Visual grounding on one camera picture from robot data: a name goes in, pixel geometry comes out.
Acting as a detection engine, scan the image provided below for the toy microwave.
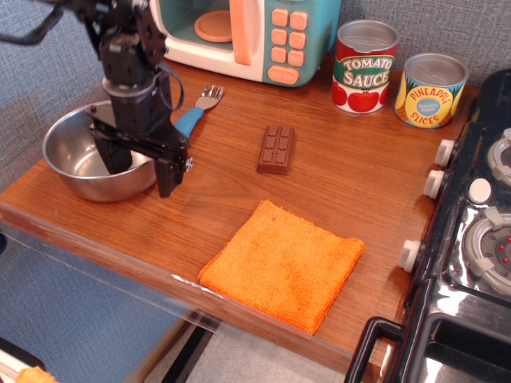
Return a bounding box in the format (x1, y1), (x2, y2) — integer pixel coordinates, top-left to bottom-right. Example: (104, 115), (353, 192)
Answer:
(150, 1), (341, 87)

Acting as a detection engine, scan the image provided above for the chocolate bar toy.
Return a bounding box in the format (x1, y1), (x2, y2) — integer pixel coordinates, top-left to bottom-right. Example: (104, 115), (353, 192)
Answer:
(257, 124), (295, 175)

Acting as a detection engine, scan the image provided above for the white stove knob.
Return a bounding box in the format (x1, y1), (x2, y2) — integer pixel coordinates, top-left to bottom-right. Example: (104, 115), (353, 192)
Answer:
(398, 239), (422, 273)
(434, 140), (456, 168)
(423, 170), (445, 199)

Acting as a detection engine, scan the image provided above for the black braided cable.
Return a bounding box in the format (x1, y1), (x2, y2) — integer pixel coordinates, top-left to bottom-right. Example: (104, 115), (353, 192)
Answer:
(0, 3), (65, 46)

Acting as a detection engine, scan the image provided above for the blue handled fork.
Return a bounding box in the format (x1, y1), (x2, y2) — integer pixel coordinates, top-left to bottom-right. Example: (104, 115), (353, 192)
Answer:
(174, 85), (224, 138)

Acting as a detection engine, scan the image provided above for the tomato sauce can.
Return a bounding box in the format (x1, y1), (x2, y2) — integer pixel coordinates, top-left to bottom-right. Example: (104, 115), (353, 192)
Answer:
(331, 19), (399, 114)

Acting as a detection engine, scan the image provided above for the pineapple slices can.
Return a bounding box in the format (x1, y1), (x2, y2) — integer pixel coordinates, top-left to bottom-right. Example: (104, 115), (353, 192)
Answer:
(394, 53), (469, 129)

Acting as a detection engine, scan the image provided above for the black toy stove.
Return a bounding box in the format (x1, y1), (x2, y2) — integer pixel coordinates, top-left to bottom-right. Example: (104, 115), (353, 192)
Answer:
(390, 69), (510, 382)

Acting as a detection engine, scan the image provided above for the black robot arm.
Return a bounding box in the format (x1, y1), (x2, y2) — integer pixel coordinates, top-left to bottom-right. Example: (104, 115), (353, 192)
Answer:
(32, 1), (189, 198)

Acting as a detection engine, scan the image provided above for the black oven door handle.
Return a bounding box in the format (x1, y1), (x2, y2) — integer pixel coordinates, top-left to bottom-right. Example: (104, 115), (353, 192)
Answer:
(344, 317), (405, 383)

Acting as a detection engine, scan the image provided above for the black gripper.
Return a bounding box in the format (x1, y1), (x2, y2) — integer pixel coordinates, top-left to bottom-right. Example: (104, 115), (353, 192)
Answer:
(93, 73), (191, 198)

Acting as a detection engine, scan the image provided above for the metal pot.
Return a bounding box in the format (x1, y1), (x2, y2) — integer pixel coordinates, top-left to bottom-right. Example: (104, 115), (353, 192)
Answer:
(42, 101), (156, 203)

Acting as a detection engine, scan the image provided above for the white round stove button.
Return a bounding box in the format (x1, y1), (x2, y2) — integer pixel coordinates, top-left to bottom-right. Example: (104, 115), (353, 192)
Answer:
(467, 178), (492, 204)

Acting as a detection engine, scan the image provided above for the orange cloth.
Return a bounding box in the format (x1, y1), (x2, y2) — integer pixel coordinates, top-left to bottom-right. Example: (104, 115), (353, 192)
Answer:
(198, 200), (366, 335)

